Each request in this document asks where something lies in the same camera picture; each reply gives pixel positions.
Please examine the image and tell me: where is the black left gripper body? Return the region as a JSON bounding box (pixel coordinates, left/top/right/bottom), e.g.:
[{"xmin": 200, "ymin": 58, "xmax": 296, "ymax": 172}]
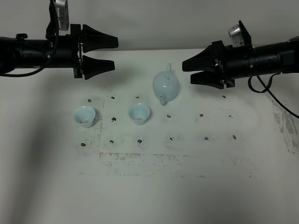
[{"xmin": 46, "ymin": 24, "xmax": 83, "ymax": 78}]

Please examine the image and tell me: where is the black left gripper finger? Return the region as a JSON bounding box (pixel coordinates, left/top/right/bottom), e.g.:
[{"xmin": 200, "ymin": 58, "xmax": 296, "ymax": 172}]
[
  {"xmin": 82, "ymin": 24, "xmax": 118, "ymax": 53},
  {"xmin": 82, "ymin": 55, "xmax": 115, "ymax": 80}
]

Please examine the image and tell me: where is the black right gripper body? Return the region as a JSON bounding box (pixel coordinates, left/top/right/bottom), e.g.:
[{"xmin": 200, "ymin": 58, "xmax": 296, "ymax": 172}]
[{"xmin": 209, "ymin": 41, "xmax": 255, "ymax": 88}]

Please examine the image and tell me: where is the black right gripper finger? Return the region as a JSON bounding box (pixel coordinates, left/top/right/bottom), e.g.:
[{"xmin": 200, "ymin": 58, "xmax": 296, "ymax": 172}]
[
  {"xmin": 190, "ymin": 71, "xmax": 224, "ymax": 89},
  {"xmin": 182, "ymin": 45, "xmax": 215, "ymax": 71}
]

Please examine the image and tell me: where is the light blue porcelain teapot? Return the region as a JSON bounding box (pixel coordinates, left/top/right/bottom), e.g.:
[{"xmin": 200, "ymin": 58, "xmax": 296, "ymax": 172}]
[{"xmin": 153, "ymin": 63, "xmax": 179, "ymax": 105}]

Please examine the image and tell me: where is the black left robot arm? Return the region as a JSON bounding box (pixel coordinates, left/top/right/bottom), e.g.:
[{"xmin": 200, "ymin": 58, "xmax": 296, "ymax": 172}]
[{"xmin": 0, "ymin": 24, "xmax": 119, "ymax": 80}]

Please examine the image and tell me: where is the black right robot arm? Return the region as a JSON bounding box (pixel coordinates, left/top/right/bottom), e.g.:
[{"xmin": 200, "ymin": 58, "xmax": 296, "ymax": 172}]
[{"xmin": 182, "ymin": 40, "xmax": 299, "ymax": 89}]

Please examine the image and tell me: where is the left light blue teacup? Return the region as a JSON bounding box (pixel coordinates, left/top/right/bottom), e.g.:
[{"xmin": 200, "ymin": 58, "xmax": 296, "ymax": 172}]
[{"xmin": 72, "ymin": 106, "xmax": 96, "ymax": 128}]

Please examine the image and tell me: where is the light blue teacup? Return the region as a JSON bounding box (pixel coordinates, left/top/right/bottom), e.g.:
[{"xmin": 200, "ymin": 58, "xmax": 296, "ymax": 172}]
[
  {"xmin": 128, "ymin": 103, "xmax": 150, "ymax": 125},
  {"xmin": 72, "ymin": 106, "xmax": 96, "ymax": 128}
]

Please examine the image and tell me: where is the right light blue teacup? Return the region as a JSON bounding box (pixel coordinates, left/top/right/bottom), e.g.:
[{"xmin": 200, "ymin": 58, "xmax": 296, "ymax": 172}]
[{"xmin": 128, "ymin": 103, "xmax": 150, "ymax": 125}]

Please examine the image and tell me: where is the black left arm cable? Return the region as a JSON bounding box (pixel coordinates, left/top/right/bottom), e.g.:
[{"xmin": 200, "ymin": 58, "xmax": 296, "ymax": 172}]
[{"xmin": 0, "ymin": 0, "xmax": 59, "ymax": 77}]

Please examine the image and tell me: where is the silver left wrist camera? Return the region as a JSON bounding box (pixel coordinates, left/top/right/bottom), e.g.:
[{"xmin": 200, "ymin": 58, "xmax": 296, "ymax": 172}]
[{"xmin": 54, "ymin": 0, "xmax": 69, "ymax": 31}]

